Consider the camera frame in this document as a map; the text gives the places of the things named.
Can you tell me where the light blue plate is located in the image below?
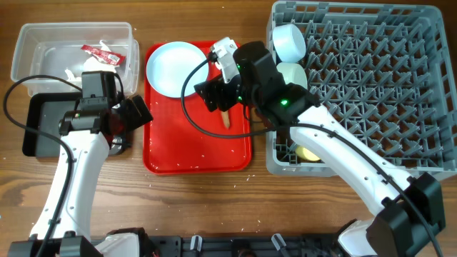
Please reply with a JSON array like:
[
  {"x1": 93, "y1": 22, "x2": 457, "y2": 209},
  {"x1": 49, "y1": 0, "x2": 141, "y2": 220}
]
[{"x1": 146, "y1": 41, "x2": 206, "y2": 99}]

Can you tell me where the brown root vegetable stick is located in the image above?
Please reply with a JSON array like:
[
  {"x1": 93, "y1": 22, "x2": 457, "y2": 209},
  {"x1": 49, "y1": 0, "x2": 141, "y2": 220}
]
[{"x1": 221, "y1": 111, "x2": 231, "y2": 129}]

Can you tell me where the grey dishwasher rack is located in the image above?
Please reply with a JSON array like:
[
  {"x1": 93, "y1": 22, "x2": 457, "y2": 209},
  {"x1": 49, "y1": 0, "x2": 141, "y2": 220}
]
[{"x1": 267, "y1": 1, "x2": 456, "y2": 180}]

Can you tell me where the pale green rice bowl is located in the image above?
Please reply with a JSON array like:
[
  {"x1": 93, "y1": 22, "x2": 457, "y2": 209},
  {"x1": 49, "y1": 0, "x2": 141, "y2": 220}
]
[{"x1": 276, "y1": 62, "x2": 308, "y2": 89}]

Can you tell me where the white tissue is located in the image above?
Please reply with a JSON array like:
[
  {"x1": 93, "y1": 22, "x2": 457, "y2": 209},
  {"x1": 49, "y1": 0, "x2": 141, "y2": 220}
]
[{"x1": 65, "y1": 56, "x2": 116, "y2": 82}]

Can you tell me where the black waste tray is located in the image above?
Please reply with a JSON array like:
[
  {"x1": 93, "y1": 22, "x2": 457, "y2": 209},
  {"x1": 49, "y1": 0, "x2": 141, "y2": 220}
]
[{"x1": 21, "y1": 91, "x2": 133, "y2": 158}]

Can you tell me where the light blue bowl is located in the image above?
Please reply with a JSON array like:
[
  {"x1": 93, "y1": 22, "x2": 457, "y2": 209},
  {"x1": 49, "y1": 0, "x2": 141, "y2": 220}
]
[{"x1": 272, "y1": 24, "x2": 306, "y2": 63}]

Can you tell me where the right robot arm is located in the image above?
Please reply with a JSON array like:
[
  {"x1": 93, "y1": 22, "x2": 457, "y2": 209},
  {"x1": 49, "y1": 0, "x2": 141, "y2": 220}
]
[{"x1": 195, "y1": 38, "x2": 446, "y2": 256}]

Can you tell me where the red plastic tray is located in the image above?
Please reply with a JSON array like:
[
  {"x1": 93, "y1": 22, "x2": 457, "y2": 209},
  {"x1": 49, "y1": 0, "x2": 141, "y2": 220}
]
[{"x1": 143, "y1": 40, "x2": 253, "y2": 176}]

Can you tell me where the clear plastic storage box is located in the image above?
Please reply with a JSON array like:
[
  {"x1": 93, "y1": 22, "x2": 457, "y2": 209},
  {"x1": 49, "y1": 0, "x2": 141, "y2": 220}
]
[{"x1": 11, "y1": 22, "x2": 140, "y2": 96}]

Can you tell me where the red sauce packet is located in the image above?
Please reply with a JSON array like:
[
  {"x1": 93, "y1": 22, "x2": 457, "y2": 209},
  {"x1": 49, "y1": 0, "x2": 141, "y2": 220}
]
[{"x1": 81, "y1": 45, "x2": 126, "y2": 66}]

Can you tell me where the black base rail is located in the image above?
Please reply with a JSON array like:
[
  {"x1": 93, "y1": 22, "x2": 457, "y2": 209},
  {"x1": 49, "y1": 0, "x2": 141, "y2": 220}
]
[{"x1": 7, "y1": 229, "x2": 349, "y2": 257}]

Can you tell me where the yellow plastic cup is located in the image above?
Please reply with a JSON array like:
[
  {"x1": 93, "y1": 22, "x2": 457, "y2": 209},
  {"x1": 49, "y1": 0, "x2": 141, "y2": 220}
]
[{"x1": 295, "y1": 146, "x2": 321, "y2": 162}]

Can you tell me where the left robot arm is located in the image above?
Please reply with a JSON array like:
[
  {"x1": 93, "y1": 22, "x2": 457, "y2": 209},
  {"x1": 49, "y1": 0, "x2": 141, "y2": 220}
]
[{"x1": 8, "y1": 96, "x2": 155, "y2": 256}]

